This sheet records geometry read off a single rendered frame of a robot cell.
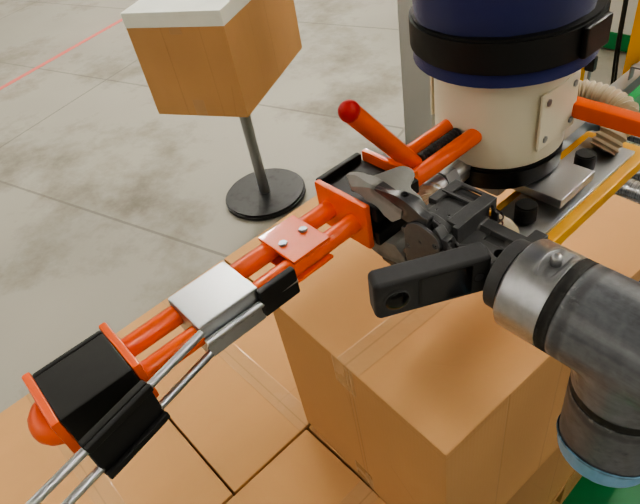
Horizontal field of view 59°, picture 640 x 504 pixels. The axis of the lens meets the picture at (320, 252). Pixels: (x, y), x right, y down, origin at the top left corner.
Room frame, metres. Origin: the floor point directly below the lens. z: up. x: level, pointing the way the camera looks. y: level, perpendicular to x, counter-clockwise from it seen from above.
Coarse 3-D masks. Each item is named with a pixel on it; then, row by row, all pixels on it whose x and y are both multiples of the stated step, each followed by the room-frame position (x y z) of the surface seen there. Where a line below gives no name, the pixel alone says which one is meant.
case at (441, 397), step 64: (512, 192) 0.83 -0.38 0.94; (320, 320) 0.61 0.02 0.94; (384, 320) 0.58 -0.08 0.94; (448, 320) 0.56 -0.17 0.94; (320, 384) 0.59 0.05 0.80; (384, 384) 0.47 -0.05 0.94; (448, 384) 0.45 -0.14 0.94; (512, 384) 0.43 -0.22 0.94; (384, 448) 0.45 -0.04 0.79; (448, 448) 0.35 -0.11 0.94; (512, 448) 0.43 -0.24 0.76
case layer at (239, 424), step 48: (192, 384) 0.85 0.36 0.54; (240, 384) 0.82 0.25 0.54; (288, 384) 0.79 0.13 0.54; (0, 432) 0.82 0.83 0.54; (192, 432) 0.72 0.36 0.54; (240, 432) 0.69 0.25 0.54; (288, 432) 0.67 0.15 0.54; (0, 480) 0.70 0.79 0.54; (96, 480) 0.65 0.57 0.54; (144, 480) 0.62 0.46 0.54; (192, 480) 0.60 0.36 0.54; (240, 480) 0.58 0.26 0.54; (288, 480) 0.56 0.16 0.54; (336, 480) 0.54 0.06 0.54; (528, 480) 0.47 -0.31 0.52
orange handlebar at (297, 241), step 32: (448, 128) 0.62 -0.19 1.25; (448, 160) 0.55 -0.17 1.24; (288, 224) 0.48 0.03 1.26; (320, 224) 0.49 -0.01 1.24; (352, 224) 0.47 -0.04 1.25; (256, 256) 0.45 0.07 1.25; (288, 256) 0.43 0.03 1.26; (320, 256) 0.44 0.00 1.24; (160, 320) 0.38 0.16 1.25; (160, 352) 0.34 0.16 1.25; (192, 352) 0.35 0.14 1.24; (32, 416) 0.30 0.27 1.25
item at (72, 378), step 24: (96, 336) 0.37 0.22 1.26; (72, 360) 0.34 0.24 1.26; (96, 360) 0.34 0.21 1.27; (120, 360) 0.33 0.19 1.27; (48, 384) 0.32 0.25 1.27; (72, 384) 0.32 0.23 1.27; (96, 384) 0.31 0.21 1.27; (120, 384) 0.31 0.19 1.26; (48, 408) 0.30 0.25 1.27; (72, 408) 0.29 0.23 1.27; (96, 408) 0.30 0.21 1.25; (72, 432) 0.28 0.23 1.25
